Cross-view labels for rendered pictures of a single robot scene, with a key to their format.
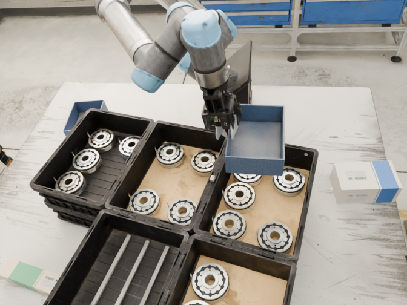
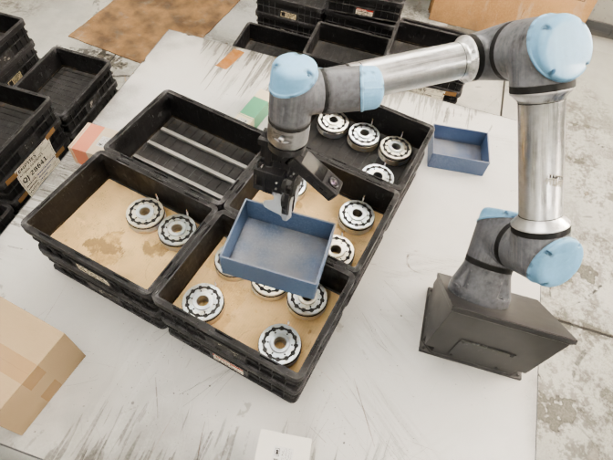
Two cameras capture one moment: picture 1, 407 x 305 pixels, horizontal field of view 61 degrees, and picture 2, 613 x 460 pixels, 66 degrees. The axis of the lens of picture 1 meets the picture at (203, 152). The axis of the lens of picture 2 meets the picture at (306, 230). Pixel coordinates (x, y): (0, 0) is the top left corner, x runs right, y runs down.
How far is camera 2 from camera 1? 0.93 m
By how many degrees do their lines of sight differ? 48
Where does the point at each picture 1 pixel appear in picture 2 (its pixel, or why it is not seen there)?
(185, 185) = not seen: hidden behind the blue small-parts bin
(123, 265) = (224, 167)
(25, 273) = (254, 107)
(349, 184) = (267, 445)
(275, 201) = (256, 323)
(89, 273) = (226, 141)
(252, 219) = (238, 290)
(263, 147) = (272, 262)
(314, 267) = (183, 370)
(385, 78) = not seen: outside the picture
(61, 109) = (486, 127)
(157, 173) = (333, 203)
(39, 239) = not seen: hidden behind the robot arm
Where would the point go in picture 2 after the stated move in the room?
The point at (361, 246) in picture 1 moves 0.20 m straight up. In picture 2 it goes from (190, 442) to (177, 424)
